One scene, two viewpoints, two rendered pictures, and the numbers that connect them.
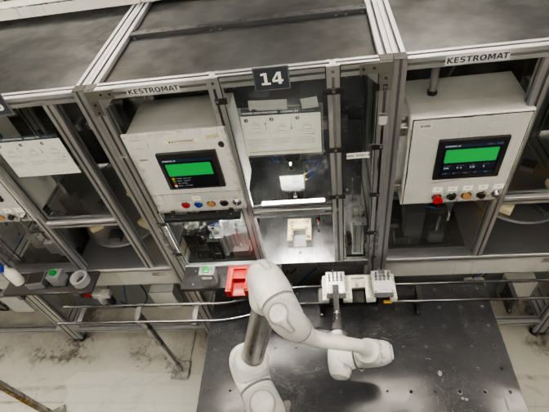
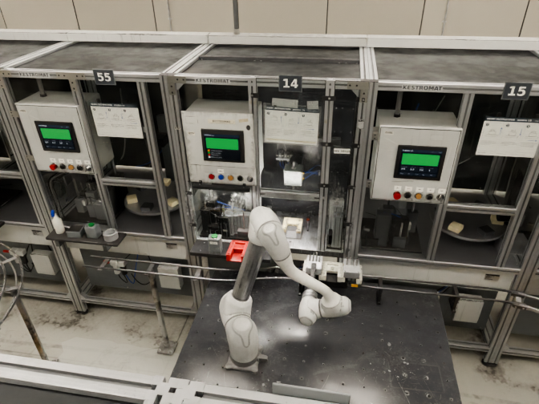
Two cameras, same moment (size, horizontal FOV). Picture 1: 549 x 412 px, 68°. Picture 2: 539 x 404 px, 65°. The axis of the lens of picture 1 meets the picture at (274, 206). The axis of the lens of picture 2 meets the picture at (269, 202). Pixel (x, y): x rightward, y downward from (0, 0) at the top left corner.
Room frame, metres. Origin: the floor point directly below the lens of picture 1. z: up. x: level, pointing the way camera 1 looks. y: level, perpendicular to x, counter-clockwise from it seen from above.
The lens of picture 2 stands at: (-0.94, 0.07, 2.67)
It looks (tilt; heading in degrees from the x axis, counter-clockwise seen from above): 32 degrees down; 359
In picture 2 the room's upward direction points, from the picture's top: 1 degrees counter-clockwise
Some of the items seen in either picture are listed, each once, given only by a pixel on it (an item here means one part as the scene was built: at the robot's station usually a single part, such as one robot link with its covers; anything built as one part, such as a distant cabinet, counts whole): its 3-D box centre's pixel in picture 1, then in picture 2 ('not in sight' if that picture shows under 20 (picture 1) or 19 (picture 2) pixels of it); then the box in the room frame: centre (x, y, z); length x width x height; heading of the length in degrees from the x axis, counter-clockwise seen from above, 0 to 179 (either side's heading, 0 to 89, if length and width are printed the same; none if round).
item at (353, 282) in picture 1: (358, 290); (331, 274); (1.07, -0.34, 0.84); 0.36 x 0.14 x 0.10; 79
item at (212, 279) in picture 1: (209, 275); (215, 243); (1.26, 0.40, 0.97); 0.08 x 0.08 x 0.12; 79
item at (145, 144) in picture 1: (193, 157); (224, 142); (1.45, 0.31, 1.60); 0.42 x 0.29 x 0.46; 79
